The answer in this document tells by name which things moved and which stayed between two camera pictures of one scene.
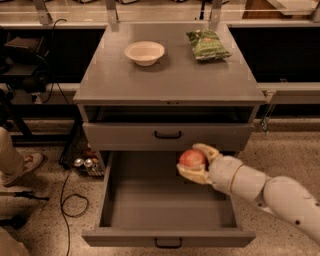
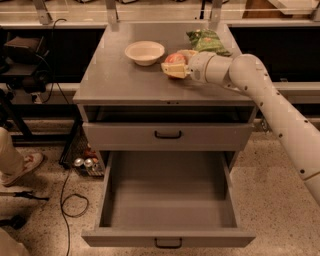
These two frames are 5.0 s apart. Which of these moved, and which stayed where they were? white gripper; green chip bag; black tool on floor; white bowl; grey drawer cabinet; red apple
Moved: white gripper; red apple
Stayed: white bowl; green chip bag; black tool on floor; grey drawer cabinet
